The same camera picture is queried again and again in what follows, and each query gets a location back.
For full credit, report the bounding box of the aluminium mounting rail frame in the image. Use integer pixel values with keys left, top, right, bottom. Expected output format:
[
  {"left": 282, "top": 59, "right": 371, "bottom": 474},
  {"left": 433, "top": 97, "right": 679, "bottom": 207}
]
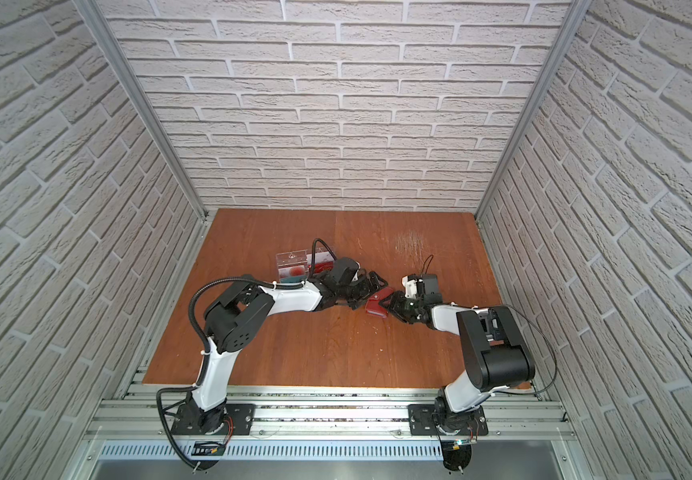
[{"left": 67, "top": 386, "right": 591, "bottom": 479}]

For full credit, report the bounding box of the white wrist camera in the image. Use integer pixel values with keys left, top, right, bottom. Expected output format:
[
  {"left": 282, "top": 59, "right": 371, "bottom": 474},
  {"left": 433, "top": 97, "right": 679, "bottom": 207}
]
[
  {"left": 402, "top": 275, "right": 419, "bottom": 299},
  {"left": 350, "top": 267, "right": 362, "bottom": 283}
]

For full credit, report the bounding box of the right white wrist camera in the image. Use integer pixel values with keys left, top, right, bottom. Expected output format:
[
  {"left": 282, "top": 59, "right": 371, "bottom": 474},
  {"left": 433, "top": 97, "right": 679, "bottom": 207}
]
[{"left": 402, "top": 275, "right": 419, "bottom": 299}]

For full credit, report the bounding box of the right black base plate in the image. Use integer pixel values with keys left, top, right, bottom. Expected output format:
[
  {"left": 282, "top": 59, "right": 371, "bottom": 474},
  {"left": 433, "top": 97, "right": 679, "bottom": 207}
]
[{"left": 408, "top": 404, "right": 489, "bottom": 438}]

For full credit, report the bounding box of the clear acrylic card organizer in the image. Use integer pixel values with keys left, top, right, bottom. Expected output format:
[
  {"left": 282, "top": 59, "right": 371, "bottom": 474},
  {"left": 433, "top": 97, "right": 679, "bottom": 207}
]
[{"left": 276, "top": 246, "right": 335, "bottom": 283}]

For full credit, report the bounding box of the red card in organizer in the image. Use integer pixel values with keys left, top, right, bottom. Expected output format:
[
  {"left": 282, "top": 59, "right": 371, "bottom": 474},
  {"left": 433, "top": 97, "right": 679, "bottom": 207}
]
[{"left": 307, "top": 251, "right": 335, "bottom": 274}]

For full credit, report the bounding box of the left black corrugated cable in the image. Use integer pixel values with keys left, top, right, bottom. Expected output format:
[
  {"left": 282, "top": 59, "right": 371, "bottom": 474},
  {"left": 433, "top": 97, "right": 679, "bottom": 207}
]
[{"left": 154, "top": 237, "right": 339, "bottom": 472}]

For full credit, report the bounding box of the white red-dot card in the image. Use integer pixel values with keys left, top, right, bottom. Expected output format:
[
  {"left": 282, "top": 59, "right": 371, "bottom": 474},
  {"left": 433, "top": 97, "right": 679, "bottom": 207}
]
[{"left": 279, "top": 265, "right": 308, "bottom": 278}]

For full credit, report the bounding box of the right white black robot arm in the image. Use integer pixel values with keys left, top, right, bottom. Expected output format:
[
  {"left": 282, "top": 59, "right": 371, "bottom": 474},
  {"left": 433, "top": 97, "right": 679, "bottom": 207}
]
[{"left": 379, "top": 274, "right": 536, "bottom": 434}]

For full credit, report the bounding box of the teal card in organizer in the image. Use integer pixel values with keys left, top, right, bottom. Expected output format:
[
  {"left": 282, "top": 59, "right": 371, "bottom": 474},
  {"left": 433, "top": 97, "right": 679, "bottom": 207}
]
[{"left": 280, "top": 273, "right": 308, "bottom": 284}]

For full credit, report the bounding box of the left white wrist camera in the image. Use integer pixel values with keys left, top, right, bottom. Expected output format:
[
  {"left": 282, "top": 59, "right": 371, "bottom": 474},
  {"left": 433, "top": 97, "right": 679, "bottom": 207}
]
[{"left": 350, "top": 267, "right": 362, "bottom": 283}]

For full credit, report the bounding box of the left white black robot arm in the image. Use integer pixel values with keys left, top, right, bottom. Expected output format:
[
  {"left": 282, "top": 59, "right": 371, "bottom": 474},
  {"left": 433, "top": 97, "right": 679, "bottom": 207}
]
[{"left": 186, "top": 257, "right": 388, "bottom": 434}]

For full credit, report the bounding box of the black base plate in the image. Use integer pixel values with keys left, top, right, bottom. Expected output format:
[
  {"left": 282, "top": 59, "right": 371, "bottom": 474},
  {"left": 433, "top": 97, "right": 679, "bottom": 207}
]
[
  {"left": 408, "top": 404, "right": 489, "bottom": 438},
  {"left": 171, "top": 402, "right": 256, "bottom": 436}
]

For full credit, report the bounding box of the red leather card holder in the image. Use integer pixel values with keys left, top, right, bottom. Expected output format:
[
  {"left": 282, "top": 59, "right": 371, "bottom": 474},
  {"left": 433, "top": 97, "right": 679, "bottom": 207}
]
[{"left": 365, "top": 287, "right": 395, "bottom": 319}]

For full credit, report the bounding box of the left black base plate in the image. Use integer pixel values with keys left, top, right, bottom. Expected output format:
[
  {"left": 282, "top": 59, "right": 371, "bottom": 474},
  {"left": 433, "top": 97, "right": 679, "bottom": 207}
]
[{"left": 171, "top": 402, "right": 256, "bottom": 436}]

